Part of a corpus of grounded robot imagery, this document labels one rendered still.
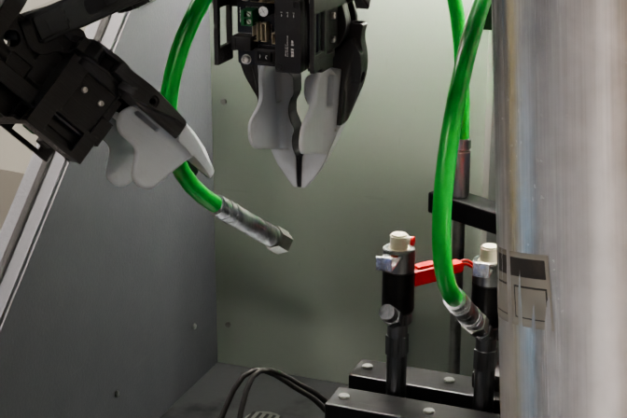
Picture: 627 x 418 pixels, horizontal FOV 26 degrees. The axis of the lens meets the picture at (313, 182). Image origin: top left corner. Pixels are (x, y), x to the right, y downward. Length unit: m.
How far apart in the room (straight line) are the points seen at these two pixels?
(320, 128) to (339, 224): 0.58
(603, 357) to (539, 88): 0.08
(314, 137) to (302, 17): 0.10
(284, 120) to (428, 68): 0.49
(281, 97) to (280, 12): 0.10
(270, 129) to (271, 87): 0.03
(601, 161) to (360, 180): 1.10
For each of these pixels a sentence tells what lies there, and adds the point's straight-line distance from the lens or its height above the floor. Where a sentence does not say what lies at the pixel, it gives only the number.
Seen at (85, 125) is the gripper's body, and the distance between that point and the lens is 1.00.
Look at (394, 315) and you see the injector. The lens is 1.17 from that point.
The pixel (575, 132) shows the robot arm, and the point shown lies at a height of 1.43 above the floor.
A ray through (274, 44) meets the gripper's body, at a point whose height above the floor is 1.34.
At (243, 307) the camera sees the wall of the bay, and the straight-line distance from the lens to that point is 1.59.
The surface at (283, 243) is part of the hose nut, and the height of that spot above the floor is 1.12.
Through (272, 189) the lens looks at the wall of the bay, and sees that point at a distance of 1.52.
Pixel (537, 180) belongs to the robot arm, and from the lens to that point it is 0.39.
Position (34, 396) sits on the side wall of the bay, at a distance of 1.27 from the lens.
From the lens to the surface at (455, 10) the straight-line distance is 1.30.
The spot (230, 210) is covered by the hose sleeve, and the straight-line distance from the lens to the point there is 1.11.
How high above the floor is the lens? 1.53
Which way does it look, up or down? 18 degrees down
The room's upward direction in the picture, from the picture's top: straight up
